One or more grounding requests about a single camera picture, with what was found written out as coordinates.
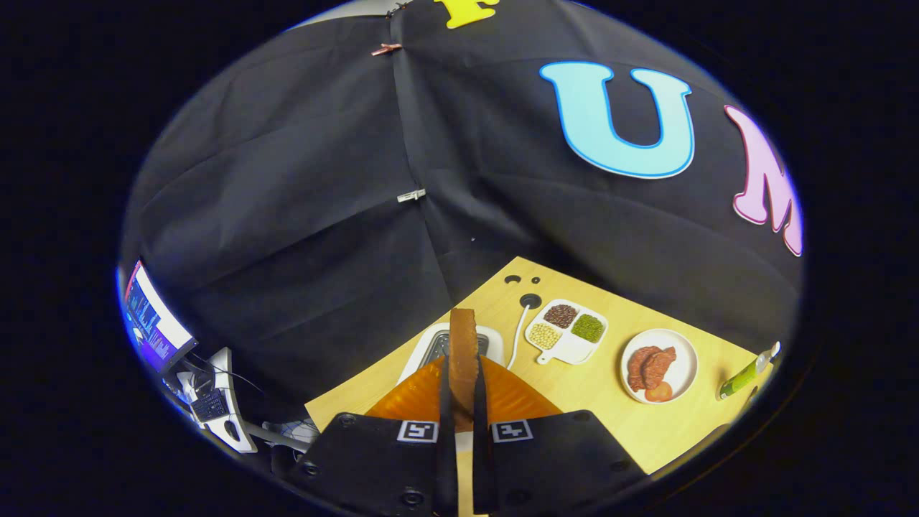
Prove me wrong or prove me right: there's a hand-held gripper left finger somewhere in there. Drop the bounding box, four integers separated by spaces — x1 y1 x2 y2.
298 355 460 517

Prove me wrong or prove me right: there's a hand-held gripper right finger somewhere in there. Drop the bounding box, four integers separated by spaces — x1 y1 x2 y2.
470 355 647 517

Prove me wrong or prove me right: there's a toasted bread slice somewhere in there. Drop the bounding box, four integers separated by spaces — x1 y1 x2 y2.
449 308 482 435

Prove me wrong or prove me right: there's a white divided dish with beans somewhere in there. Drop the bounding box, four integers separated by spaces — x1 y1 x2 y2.
525 299 610 365

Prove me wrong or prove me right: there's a white toaster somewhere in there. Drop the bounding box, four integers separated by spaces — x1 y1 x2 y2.
398 323 505 385

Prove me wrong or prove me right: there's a brown meat patty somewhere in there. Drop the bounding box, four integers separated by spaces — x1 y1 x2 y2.
627 346 658 392
643 346 678 390

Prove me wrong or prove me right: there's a white round plate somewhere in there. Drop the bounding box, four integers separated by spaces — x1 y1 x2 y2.
620 328 699 405

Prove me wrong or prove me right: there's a black keyboard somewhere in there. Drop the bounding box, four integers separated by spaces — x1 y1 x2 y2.
190 388 230 424

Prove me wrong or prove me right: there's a green label plastic bottle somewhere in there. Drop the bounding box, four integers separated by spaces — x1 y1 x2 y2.
718 342 782 401

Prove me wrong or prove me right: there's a computer monitor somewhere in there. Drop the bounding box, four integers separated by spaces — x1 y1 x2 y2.
122 260 199 376

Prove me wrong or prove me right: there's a black backdrop cloth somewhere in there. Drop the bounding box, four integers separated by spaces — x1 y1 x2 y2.
118 0 805 432

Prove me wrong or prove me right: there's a white toaster cable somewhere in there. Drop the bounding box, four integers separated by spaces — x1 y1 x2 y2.
507 302 535 371

